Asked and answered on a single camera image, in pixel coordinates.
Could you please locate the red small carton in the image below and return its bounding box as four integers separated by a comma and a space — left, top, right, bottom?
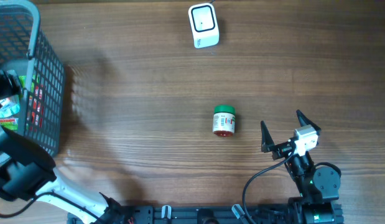
27, 85, 44, 128

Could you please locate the mint wet wipes packet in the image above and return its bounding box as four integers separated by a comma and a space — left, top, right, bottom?
0, 95, 21, 118

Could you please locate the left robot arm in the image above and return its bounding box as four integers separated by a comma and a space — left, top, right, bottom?
0, 70, 126, 223

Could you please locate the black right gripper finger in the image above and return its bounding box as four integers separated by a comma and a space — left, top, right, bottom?
261, 121, 275, 152
296, 110, 321, 131

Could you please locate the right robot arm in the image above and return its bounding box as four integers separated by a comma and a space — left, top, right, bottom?
261, 110, 344, 224

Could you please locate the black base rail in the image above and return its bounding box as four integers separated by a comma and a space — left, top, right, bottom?
67, 203, 344, 224

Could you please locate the green-lidded jar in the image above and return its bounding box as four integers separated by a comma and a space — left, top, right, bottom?
212, 105, 236, 137

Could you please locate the white barcode scanner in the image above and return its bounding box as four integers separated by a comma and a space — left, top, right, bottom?
188, 2, 220, 49

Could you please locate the green candy bag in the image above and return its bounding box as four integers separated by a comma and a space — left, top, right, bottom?
0, 74, 36, 131

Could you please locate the grey plastic mesh basket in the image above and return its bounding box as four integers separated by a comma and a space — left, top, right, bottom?
0, 1, 66, 156

